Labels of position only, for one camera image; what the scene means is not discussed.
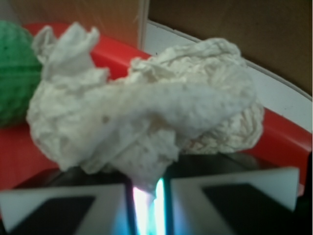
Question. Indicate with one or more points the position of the green textured ball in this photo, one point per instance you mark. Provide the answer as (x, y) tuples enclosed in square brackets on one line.
[(19, 73)]

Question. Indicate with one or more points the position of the brown cardboard panel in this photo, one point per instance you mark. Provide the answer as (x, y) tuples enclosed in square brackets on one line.
[(276, 34)]

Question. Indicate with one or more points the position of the white paper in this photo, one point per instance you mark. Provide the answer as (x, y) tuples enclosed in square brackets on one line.
[(197, 98)]

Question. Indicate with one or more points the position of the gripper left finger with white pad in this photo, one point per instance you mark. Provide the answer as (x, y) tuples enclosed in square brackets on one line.
[(68, 203)]

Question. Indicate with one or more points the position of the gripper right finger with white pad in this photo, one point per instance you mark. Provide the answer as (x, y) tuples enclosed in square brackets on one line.
[(236, 195)]

